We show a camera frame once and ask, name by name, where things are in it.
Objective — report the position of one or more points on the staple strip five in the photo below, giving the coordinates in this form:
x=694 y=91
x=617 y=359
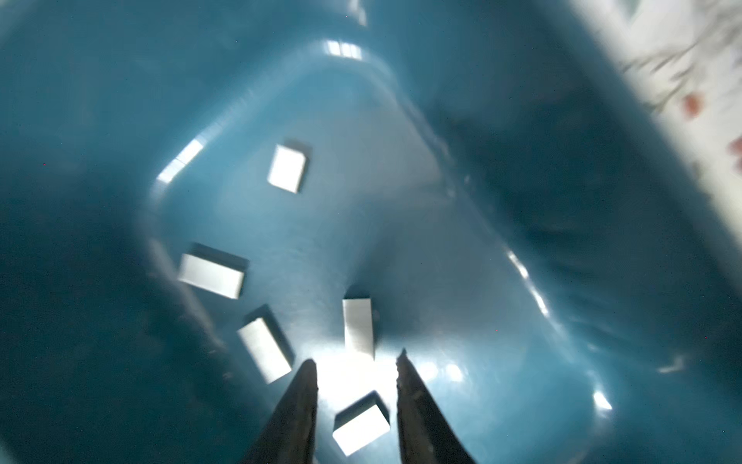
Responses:
x=265 y=350

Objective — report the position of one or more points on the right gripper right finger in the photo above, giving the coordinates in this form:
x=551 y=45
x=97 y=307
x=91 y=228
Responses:
x=424 y=434

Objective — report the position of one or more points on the staple strip one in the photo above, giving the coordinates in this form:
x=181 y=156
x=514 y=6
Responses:
x=286 y=170

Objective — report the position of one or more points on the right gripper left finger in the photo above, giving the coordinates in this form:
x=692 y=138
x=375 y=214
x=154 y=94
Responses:
x=289 y=436

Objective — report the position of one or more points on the staple strip four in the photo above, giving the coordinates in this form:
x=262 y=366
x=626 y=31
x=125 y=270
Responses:
x=366 y=425

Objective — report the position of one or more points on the staple strip two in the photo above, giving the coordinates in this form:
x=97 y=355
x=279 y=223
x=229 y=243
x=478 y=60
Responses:
x=358 y=327

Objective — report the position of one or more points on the teal plastic tray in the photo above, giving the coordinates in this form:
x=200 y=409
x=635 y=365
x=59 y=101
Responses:
x=477 y=169

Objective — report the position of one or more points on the staple strip three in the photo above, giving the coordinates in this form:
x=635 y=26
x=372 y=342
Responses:
x=211 y=276

